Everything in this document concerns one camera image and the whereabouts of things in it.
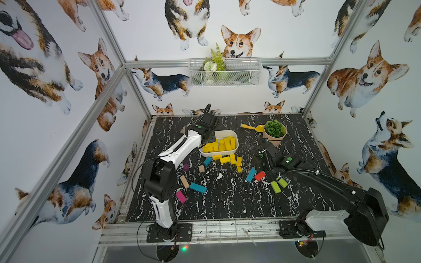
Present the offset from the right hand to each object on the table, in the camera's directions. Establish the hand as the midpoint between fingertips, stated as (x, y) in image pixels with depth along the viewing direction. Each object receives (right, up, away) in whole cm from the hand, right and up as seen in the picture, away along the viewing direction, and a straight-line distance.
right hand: (257, 160), depth 82 cm
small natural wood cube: (-29, -7, +11) cm, 31 cm away
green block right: (+14, -12, +4) cm, 19 cm away
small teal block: (-26, -3, +14) cm, 30 cm away
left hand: (-23, +12, +10) cm, 28 cm away
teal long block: (-30, -16, +5) cm, 34 cm away
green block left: (+11, -15, +5) cm, 19 cm away
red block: (+3, -9, +6) cm, 11 cm away
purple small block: (-38, -6, +12) cm, 40 cm away
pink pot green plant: (+14, +14, +16) cm, 26 cm away
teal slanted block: (-1, -10, +11) cm, 15 cm away
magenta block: (-38, -19, +2) cm, 43 cm away
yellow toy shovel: (+9, +16, +32) cm, 36 cm away
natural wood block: (-38, -13, +7) cm, 41 cm away
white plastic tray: (-18, +12, +25) cm, 34 cm away
